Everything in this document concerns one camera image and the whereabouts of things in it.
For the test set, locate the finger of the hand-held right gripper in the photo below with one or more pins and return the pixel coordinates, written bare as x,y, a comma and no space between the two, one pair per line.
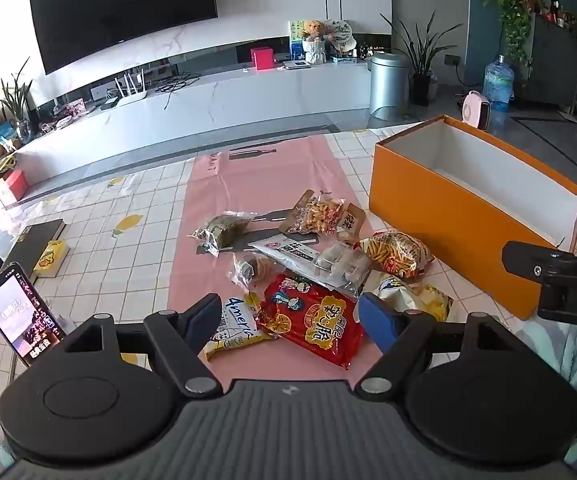
523,257

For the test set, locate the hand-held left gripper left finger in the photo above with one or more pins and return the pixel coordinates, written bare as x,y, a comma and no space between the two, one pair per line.
203,317

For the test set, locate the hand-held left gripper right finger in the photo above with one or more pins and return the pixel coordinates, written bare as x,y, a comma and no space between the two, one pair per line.
376,320

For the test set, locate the white yellow snack packet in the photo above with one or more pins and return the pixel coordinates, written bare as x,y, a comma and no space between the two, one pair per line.
236,330

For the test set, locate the yellow potato chips bag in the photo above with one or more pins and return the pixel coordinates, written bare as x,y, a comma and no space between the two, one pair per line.
418,300

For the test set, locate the clear packet of pastries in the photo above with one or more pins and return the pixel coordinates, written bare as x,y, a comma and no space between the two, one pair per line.
341,265

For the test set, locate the clear round cookie packet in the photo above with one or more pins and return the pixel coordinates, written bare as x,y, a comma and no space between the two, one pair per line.
251,270

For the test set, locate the orange striped chips bag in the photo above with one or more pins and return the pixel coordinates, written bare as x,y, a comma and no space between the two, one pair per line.
393,255

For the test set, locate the red snack packet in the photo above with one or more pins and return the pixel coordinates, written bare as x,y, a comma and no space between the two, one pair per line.
308,320

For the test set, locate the orange cardboard box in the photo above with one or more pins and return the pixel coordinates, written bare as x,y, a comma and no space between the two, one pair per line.
443,210

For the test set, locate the white spicy strip packet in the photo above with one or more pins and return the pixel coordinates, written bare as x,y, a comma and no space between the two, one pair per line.
288,252

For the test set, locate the green pickled vegetable packet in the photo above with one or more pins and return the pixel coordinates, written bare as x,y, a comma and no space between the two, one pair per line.
223,230

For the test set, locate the checked lemon print tablecloth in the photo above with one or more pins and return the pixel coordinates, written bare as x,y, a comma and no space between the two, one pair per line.
118,240

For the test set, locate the peanut snack packet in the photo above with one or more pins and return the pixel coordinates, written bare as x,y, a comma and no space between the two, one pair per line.
318,215

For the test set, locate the pink heater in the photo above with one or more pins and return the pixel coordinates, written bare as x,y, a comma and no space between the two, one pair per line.
476,110

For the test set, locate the pink table mat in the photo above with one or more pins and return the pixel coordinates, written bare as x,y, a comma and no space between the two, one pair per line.
268,175

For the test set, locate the yellow box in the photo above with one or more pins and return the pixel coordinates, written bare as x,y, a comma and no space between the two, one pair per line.
51,257

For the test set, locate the blue water bottle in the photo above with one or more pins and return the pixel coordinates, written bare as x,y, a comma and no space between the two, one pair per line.
497,85

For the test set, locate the dark cabinet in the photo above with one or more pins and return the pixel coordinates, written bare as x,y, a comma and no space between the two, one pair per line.
556,65

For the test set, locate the smartphone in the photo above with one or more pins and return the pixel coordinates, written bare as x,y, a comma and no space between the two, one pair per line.
21,315

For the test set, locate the black notebook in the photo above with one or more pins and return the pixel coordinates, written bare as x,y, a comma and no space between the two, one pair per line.
33,240

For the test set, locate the potted snake plant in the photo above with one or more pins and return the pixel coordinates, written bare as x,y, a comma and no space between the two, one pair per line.
421,87

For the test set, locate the white marble tv cabinet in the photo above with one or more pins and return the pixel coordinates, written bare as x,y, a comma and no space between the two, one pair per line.
218,105

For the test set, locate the silver trash can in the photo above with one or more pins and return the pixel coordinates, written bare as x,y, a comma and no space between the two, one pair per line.
388,85

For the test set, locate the red box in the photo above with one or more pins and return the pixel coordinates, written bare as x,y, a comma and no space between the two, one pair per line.
14,185

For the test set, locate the white router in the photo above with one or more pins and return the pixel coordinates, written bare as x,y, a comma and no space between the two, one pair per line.
131,95

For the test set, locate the hanging vine plant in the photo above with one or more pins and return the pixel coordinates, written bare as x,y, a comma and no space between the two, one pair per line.
513,10

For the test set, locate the pink box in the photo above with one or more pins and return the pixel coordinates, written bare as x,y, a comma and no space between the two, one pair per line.
262,58

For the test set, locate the flat digital scale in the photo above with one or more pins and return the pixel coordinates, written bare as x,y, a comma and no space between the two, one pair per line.
296,64

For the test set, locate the plant in glass vase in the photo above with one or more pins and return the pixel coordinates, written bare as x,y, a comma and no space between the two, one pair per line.
18,110

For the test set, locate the blue green card box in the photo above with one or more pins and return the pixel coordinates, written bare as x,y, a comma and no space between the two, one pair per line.
295,40

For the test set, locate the round printed hand fan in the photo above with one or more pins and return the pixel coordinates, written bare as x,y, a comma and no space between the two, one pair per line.
339,30

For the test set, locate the brown teddy bear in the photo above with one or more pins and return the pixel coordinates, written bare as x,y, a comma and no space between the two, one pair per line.
312,29

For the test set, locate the black television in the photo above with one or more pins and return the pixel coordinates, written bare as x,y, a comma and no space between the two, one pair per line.
118,10

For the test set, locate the wall socket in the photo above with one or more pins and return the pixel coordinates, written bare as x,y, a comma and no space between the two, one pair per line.
450,60

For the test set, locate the photo frame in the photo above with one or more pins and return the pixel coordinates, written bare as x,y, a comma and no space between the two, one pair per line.
74,108

